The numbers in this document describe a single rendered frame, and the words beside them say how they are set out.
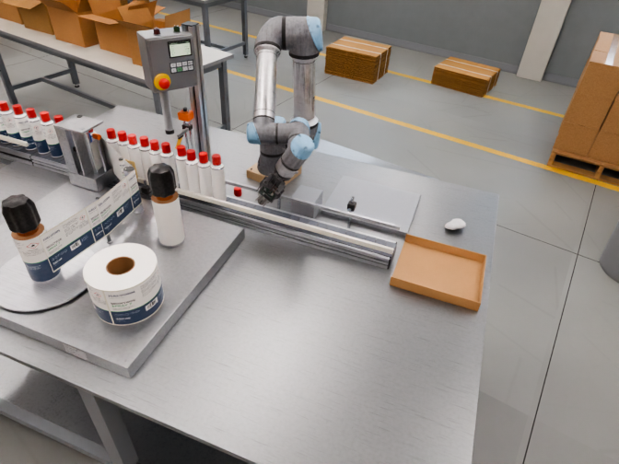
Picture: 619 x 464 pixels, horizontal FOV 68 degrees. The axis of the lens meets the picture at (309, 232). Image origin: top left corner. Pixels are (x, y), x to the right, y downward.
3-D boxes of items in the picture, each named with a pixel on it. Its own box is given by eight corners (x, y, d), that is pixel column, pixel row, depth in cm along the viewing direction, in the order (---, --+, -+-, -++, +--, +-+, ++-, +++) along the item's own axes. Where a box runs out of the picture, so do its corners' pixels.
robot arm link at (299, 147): (316, 137, 155) (316, 154, 149) (300, 158, 162) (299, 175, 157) (297, 127, 152) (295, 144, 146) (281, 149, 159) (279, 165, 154)
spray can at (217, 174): (210, 201, 183) (205, 156, 170) (219, 195, 186) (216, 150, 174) (220, 205, 181) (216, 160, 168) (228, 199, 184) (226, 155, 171)
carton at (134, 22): (115, 65, 321) (102, 8, 297) (164, 48, 357) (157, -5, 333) (161, 78, 307) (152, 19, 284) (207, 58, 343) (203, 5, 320)
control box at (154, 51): (145, 85, 169) (135, 30, 157) (189, 77, 177) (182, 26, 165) (154, 94, 162) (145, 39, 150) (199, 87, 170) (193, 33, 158)
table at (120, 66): (5, 107, 436) (-29, 19, 387) (78, 83, 490) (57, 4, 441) (170, 182, 349) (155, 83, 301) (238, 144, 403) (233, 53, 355)
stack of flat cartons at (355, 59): (323, 73, 555) (325, 46, 535) (341, 61, 592) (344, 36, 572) (372, 84, 533) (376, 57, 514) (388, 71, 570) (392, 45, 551)
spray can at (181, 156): (178, 191, 187) (170, 146, 174) (186, 186, 190) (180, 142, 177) (187, 195, 185) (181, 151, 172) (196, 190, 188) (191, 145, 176)
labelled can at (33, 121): (35, 153, 204) (19, 110, 192) (44, 148, 208) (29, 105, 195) (44, 156, 203) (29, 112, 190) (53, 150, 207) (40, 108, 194)
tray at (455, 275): (389, 284, 158) (391, 276, 156) (404, 241, 177) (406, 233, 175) (477, 311, 151) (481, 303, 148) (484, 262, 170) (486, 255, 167)
